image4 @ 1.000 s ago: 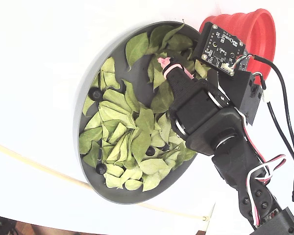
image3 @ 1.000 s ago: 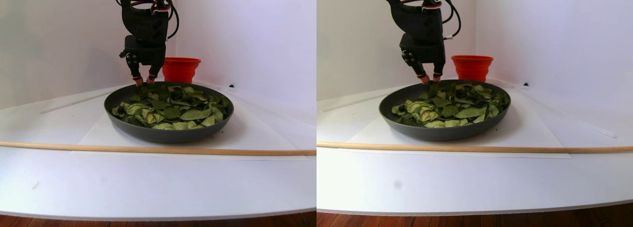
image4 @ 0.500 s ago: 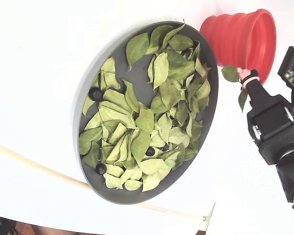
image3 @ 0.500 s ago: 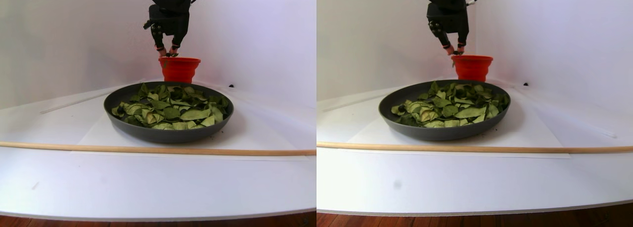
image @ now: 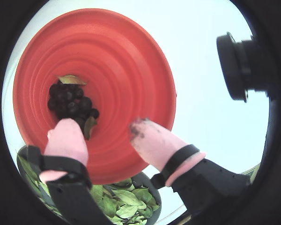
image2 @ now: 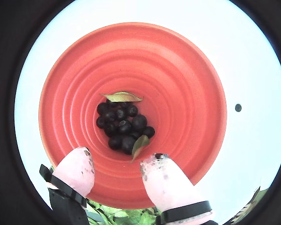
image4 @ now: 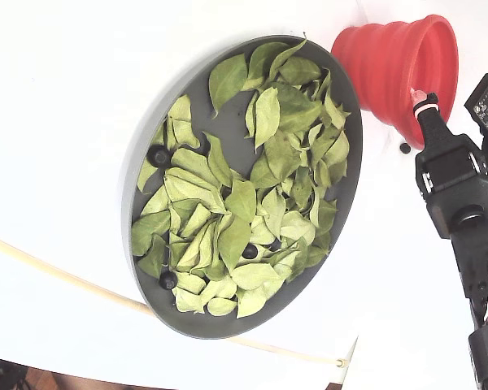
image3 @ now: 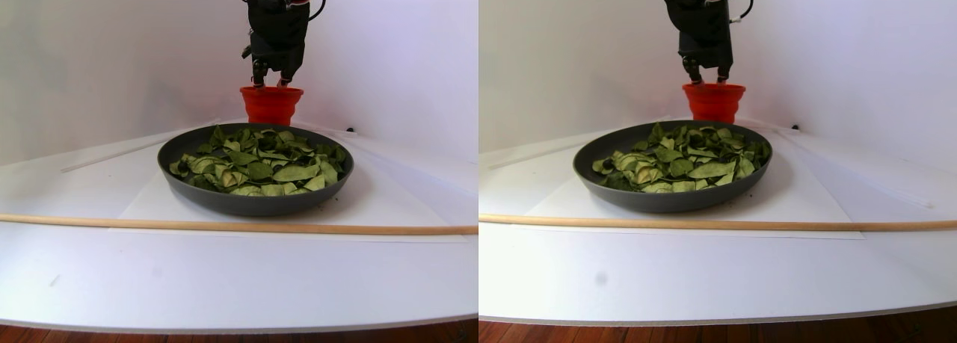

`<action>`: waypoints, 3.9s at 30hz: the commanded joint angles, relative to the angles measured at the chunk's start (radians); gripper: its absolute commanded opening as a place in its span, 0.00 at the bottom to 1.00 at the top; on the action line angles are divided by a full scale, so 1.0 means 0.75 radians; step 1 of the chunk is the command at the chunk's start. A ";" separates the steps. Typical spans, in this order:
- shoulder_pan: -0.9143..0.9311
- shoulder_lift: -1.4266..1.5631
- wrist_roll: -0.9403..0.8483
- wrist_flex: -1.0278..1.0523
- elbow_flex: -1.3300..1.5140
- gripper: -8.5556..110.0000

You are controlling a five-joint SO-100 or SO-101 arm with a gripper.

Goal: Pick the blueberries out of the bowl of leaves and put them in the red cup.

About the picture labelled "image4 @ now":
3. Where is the dark grey round bowl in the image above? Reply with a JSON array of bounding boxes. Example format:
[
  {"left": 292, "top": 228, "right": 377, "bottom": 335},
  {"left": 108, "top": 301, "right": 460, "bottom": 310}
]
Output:
[{"left": 120, "top": 34, "right": 364, "bottom": 340}]

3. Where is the long wooden dowel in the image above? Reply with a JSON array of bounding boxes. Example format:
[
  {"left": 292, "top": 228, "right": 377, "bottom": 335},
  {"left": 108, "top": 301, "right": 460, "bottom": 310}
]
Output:
[{"left": 0, "top": 230, "right": 346, "bottom": 366}]

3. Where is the pink tipped gripper finger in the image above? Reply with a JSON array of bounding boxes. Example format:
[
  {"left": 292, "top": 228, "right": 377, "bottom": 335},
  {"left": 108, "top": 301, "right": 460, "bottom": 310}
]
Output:
[{"left": 409, "top": 88, "right": 451, "bottom": 147}]

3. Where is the red collapsible silicone cup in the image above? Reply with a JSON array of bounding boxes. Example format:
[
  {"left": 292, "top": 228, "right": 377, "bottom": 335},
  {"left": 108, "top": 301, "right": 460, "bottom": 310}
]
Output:
[{"left": 331, "top": 14, "right": 460, "bottom": 150}]

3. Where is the pile of green leaves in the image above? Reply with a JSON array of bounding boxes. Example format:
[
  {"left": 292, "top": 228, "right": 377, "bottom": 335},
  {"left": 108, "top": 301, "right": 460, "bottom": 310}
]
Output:
[{"left": 130, "top": 38, "right": 351, "bottom": 319}]

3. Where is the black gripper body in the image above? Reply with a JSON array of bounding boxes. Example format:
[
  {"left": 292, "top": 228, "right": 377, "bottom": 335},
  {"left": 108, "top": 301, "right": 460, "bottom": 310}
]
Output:
[{"left": 414, "top": 133, "right": 488, "bottom": 201}]

